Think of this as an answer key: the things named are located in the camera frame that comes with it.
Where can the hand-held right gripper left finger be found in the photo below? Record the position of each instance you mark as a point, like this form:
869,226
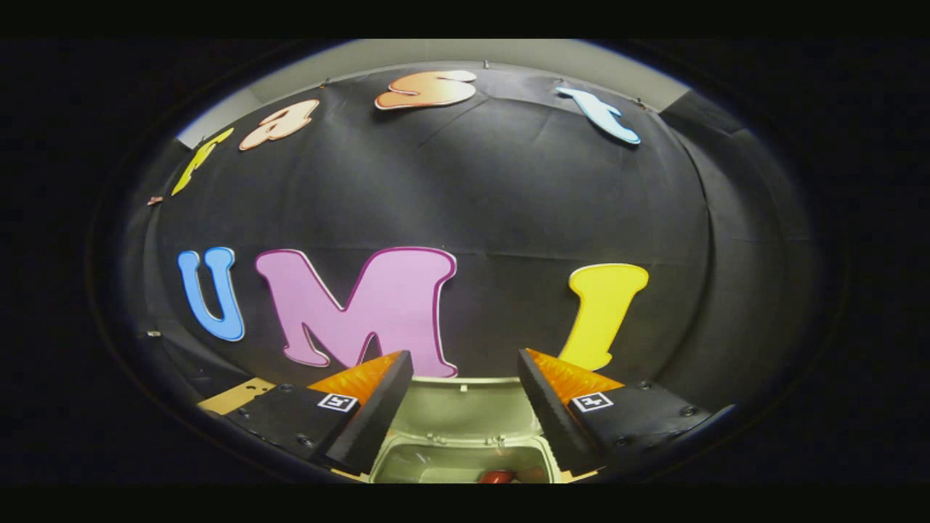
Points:
370,421

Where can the wooden desktop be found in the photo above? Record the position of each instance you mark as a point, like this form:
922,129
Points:
240,398

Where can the pale green desktop garbage bin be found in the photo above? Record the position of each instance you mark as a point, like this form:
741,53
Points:
465,414

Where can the orange pop can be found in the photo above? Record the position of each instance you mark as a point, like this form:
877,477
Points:
497,477

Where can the black backdrop cloth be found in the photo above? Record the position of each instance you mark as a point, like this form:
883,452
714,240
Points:
508,196

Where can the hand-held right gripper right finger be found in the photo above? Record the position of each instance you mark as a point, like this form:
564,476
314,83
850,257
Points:
552,421

